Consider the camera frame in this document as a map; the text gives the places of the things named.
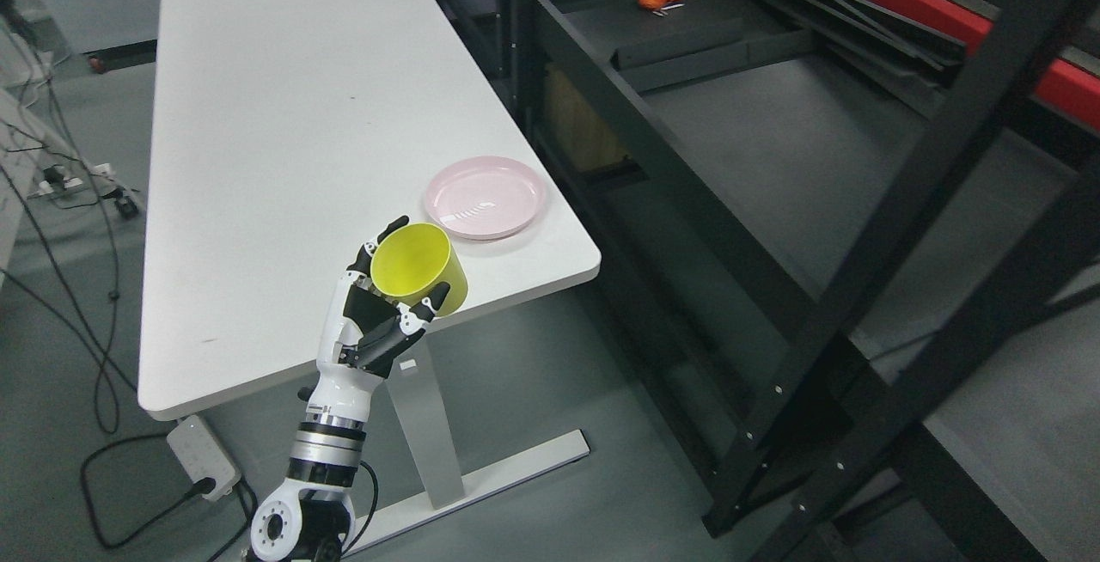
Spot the black metal shelf rack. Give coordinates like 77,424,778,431
498,0,1097,561

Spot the white power strip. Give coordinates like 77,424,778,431
168,414,242,502

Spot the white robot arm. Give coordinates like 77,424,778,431
242,412,366,561

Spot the pink plastic plate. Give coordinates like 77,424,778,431
424,156,547,241

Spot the white table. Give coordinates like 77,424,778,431
138,0,602,557

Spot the yellow plastic cup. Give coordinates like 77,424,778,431
370,223,468,316

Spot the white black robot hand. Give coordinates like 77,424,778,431
305,214,450,425

